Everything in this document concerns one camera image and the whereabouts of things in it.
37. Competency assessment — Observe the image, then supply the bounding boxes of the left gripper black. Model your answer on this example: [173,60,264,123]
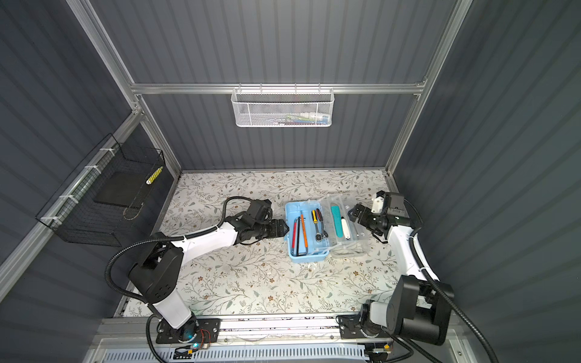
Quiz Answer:
[253,218,290,239]

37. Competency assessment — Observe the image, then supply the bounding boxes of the teal utility knife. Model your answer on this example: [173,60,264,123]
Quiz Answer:
[331,203,344,238]

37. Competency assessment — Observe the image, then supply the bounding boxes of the orange handled tool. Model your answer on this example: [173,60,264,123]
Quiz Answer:
[300,211,309,255]

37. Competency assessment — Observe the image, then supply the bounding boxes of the blue plastic tool box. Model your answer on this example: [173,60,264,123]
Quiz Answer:
[284,194,371,263]

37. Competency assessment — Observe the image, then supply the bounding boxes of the yellow black screwdriver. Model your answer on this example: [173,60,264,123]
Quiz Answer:
[311,210,323,242]

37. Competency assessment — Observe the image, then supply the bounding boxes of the red handled hex key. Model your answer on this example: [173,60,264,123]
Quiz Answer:
[290,217,298,254]

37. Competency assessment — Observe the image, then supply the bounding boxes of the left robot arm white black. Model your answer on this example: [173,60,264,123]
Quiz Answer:
[129,196,290,330]

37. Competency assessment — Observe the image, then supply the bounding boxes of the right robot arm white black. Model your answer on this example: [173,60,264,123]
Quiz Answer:
[347,204,454,346]

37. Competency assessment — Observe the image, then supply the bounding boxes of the markers in white basket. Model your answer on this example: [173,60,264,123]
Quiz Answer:
[272,112,331,126]

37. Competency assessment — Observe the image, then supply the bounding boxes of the yellow green marker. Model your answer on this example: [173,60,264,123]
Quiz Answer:
[145,166,163,185]

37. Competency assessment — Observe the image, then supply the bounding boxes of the black pad in basket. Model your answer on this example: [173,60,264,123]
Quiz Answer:
[93,172,153,210]

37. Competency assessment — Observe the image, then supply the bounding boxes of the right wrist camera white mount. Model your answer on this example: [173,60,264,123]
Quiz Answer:
[372,191,408,217]

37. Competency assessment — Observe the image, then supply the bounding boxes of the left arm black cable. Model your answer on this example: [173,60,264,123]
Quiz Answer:
[103,196,254,363]

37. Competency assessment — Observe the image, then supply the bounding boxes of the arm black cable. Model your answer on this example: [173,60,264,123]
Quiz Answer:
[403,199,500,363]
[103,196,254,363]

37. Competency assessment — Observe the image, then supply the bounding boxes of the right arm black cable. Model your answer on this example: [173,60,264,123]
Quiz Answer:
[403,199,500,363]

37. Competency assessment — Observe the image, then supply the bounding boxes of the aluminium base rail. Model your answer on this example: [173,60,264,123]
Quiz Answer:
[83,310,478,363]

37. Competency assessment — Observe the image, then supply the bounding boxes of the white wire mesh basket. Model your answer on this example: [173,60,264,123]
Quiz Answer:
[231,89,335,128]

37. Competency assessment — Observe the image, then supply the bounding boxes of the black wire basket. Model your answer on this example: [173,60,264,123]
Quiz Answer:
[36,136,166,247]

